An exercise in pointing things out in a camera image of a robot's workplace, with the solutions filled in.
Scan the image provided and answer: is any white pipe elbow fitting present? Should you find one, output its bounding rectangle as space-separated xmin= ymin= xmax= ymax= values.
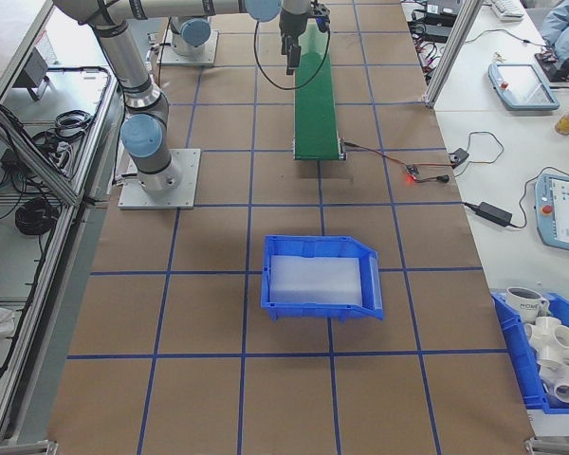
xmin=536 ymin=358 xmax=569 ymax=406

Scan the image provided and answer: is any green conveyor belt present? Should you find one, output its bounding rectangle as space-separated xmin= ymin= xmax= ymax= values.
xmin=291 ymin=23 xmax=348 ymax=163

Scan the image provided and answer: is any plain black power supply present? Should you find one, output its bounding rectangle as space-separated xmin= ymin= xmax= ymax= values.
xmin=410 ymin=21 xmax=450 ymax=42

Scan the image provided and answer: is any black labelled power supply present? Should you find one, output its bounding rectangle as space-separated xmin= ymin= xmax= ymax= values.
xmin=424 ymin=0 xmax=462 ymax=16

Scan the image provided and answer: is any white keyboard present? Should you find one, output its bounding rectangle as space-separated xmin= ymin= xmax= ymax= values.
xmin=492 ymin=0 xmax=525 ymax=23

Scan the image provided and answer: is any teach pendant with dark screen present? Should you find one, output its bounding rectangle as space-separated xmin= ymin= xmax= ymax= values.
xmin=486 ymin=61 xmax=561 ymax=113

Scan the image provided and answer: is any blue plastic bin with foam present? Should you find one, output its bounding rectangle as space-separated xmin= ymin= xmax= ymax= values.
xmin=259 ymin=234 xmax=386 ymax=324

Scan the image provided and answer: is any black power adapter brick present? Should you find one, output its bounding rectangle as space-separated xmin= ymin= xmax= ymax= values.
xmin=475 ymin=200 xmax=514 ymax=228

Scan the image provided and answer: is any grey metal box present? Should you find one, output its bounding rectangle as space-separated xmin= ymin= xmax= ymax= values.
xmin=12 ymin=46 xmax=54 ymax=102

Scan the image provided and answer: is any teach pendant with lit screen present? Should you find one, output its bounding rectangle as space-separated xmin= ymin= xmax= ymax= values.
xmin=532 ymin=170 xmax=569 ymax=251

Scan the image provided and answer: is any white printed mug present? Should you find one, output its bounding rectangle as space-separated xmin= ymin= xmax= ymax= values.
xmin=505 ymin=286 xmax=551 ymax=319

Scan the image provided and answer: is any white pipe cross fitting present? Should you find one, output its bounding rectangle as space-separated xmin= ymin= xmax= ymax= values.
xmin=523 ymin=316 xmax=569 ymax=365

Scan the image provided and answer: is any blue plastic bin with fittings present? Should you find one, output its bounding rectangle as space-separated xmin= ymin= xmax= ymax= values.
xmin=490 ymin=291 xmax=569 ymax=415

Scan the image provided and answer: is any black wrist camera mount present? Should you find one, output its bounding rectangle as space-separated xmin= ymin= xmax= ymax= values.
xmin=310 ymin=2 xmax=332 ymax=34

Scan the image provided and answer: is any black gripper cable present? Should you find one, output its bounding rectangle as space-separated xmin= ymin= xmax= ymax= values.
xmin=253 ymin=16 xmax=334 ymax=91

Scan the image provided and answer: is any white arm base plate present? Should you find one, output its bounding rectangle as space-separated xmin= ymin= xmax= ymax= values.
xmin=156 ymin=33 xmax=218 ymax=67
xmin=118 ymin=148 xmax=203 ymax=210

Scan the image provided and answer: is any red and black wire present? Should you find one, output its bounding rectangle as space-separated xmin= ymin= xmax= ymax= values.
xmin=343 ymin=140 xmax=412 ymax=173

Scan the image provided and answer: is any slanted aluminium profile post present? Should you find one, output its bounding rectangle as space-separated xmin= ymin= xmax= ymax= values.
xmin=425 ymin=0 xmax=486 ymax=109

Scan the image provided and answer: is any V-shaped metal bar frame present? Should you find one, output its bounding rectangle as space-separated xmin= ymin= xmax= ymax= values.
xmin=0 ymin=0 xmax=127 ymax=449

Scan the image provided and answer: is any small black cable coil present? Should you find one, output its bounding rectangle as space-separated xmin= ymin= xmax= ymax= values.
xmin=53 ymin=110 xmax=95 ymax=133

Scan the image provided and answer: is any thin black looped wire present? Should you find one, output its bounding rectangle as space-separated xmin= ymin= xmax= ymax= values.
xmin=419 ymin=131 xmax=505 ymax=179

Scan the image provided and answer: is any black adapter cord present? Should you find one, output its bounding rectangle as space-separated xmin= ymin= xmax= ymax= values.
xmin=462 ymin=165 xmax=569 ymax=231

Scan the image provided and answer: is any black cable bundle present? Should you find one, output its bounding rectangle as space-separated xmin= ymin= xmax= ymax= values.
xmin=0 ymin=89 xmax=73 ymax=191

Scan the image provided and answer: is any large black cable coil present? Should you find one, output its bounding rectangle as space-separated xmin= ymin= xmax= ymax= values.
xmin=12 ymin=197 xmax=59 ymax=237

